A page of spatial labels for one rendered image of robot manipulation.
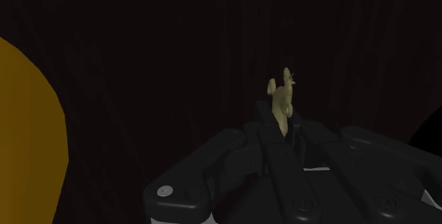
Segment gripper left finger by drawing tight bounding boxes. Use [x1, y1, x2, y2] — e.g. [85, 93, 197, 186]
[143, 100, 324, 224]

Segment round yellow object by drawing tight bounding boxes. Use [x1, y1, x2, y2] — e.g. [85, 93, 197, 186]
[0, 37, 70, 224]

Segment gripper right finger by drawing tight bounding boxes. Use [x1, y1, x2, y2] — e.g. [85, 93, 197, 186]
[291, 112, 442, 224]

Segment beige animal figure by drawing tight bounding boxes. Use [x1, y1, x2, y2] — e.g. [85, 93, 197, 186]
[266, 66, 297, 138]

